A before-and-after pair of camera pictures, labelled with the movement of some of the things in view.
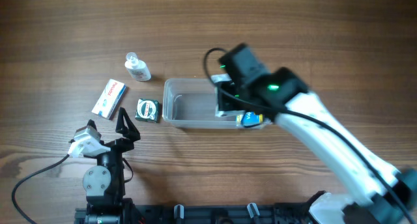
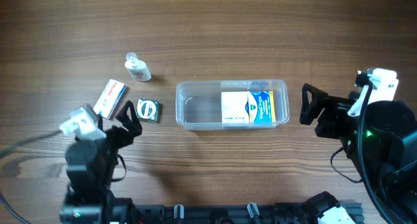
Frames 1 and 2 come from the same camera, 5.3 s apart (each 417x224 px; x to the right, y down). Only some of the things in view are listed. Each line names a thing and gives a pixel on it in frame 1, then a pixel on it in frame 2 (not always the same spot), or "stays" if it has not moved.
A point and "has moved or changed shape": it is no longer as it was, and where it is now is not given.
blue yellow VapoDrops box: [249, 118] has moved or changed shape
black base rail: [137, 213] stays
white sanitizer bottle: [137, 68] stays
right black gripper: [225, 101] to [336, 110]
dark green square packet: [148, 110] stays
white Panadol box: [108, 101] stays
